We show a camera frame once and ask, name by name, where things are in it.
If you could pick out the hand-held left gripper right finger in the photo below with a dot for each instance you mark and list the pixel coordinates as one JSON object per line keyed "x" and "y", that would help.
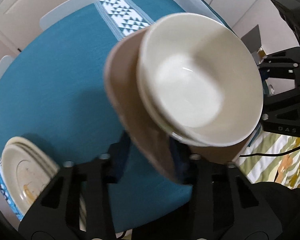
{"x": 181, "y": 166}

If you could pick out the blue patterned tablecloth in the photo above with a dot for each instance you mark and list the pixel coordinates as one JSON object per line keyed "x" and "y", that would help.
{"x": 65, "y": 80}

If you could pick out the white plate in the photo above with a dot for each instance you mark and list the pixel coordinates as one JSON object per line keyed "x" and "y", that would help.
{"x": 43, "y": 156}

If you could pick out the white panelled door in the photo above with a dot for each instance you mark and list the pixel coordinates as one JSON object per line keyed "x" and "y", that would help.
{"x": 27, "y": 5}

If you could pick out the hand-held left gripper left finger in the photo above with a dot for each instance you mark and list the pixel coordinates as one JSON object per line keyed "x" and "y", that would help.
{"x": 121, "y": 160}

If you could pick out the green striped printed blanket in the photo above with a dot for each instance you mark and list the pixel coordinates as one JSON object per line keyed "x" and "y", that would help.
{"x": 270, "y": 165}

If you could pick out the dark grey board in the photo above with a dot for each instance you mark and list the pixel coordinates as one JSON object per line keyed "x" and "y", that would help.
{"x": 252, "y": 40}

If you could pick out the cream plate with brown print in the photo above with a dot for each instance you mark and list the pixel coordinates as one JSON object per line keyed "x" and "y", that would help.
{"x": 22, "y": 175}

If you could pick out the blue white printed cloth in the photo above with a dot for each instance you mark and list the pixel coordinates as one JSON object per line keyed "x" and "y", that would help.
{"x": 1, "y": 187}

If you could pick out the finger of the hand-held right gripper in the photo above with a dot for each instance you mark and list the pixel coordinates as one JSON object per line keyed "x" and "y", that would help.
{"x": 285, "y": 102}
{"x": 277, "y": 67}

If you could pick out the cream bowl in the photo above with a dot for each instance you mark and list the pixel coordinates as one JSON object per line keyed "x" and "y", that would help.
{"x": 190, "y": 80}
{"x": 155, "y": 118}

